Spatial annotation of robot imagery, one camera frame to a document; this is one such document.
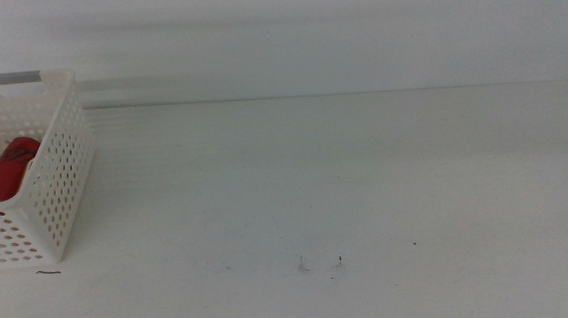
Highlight grey wall rail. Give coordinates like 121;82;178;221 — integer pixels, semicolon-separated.
76;74;166;94

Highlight white perforated plastic basket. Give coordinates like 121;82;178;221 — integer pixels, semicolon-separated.
0;66;105;270

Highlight red soda can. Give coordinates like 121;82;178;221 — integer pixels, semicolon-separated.
0;135;47;205

